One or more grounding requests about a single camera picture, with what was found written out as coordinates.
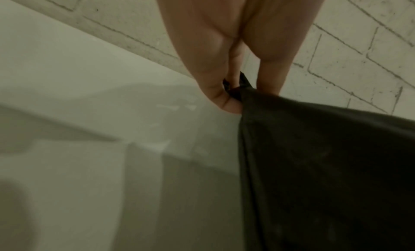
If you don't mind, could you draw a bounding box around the black fabric pouch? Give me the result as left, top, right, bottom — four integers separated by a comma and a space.
222, 71, 415, 251

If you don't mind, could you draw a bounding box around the person's left hand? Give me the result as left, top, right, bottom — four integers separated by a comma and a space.
153, 0, 331, 115

